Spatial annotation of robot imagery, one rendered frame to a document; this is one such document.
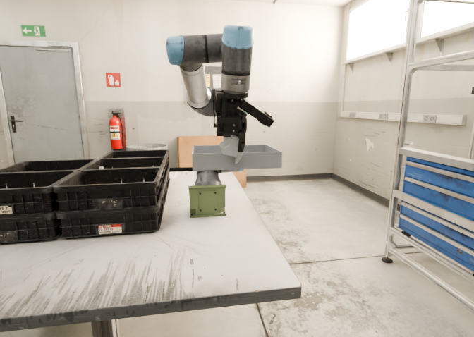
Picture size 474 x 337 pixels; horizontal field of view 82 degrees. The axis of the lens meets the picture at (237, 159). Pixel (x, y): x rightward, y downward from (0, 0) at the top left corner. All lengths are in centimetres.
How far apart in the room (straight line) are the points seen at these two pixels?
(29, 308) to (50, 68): 403
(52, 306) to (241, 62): 82
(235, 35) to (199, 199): 88
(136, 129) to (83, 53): 125
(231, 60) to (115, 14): 401
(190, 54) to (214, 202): 80
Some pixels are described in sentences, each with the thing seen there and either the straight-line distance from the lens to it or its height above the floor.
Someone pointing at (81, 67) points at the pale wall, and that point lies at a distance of 465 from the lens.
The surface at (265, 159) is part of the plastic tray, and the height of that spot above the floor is 108.
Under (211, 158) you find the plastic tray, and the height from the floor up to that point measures 109.
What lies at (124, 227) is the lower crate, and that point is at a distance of 128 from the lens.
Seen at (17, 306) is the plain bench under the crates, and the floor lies 70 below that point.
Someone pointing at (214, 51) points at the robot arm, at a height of 138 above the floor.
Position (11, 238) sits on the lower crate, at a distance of 143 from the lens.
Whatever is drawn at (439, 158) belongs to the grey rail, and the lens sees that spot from 214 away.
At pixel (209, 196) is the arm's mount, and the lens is 136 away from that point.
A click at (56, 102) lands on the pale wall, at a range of 473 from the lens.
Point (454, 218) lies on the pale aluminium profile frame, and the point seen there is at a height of 59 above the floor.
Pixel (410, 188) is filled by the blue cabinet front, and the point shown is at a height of 66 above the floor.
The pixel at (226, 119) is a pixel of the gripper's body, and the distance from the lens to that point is 72.
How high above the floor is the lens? 124
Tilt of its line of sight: 11 degrees down
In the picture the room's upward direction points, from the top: straight up
